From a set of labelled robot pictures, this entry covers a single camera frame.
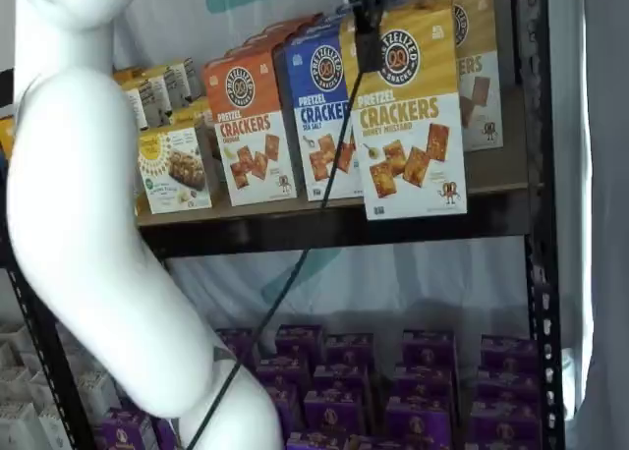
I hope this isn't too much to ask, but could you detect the yellow pretzel crackers box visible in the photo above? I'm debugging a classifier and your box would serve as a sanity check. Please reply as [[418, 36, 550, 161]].
[[450, 0, 505, 152], [338, 7, 469, 222]]

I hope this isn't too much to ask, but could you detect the blue pretzel crackers box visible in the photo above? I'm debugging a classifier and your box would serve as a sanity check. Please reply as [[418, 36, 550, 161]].
[[273, 30, 366, 202], [307, 5, 356, 34]]

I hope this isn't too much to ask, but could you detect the orange pretzel crackers box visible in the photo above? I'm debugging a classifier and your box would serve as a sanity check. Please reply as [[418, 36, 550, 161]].
[[243, 12, 325, 44], [203, 50, 300, 207], [223, 27, 315, 64]]

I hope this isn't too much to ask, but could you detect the Simple Mills sweet thins box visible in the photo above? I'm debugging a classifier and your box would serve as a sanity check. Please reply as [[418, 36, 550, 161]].
[[179, 56, 203, 102], [117, 79, 148, 132], [159, 64, 191, 112], [140, 74, 173, 127]]

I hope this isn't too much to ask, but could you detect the black metal shelf rack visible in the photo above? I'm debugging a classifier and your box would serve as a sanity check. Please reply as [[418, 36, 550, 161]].
[[0, 0, 566, 450]]

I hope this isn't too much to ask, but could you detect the Simple Mills almond bars box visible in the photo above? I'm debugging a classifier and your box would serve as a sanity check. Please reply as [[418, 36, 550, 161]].
[[169, 103, 210, 135], [137, 128, 213, 214]]

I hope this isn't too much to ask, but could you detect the purple Annie's box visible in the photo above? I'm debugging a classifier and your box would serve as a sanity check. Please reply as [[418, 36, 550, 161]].
[[474, 368, 542, 407], [255, 356, 311, 388], [312, 364, 370, 395], [323, 332, 377, 367], [346, 434, 394, 450], [154, 418, 181, 450], [264, 383, 302, 431], [284, 429, 353, 450], [401, 327, 456, 367], [302, 388, 368, 436], [390, 364, 456, 402], [383, 395, 454, 450], [274, 323, 324, 363], [479, 334, 540, 372], [95, 408, 158, 450], [215, 327, 257, 368], [466, 398, 544, 450]]

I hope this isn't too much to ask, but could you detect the yellow snack box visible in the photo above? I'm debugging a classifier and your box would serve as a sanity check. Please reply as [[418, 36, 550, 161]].
[[0, 118, 19, 161]]

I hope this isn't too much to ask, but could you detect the white patterned carton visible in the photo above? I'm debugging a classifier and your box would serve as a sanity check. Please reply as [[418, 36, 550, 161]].
[[73, 370, 122, 422], [41, 413, 75, 450], [0, 403, 50, 450], [0, 321, 33, 353]]

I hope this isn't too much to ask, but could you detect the thin black cable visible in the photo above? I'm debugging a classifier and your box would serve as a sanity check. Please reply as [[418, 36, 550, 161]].
[[185, 0, 394, 450]]

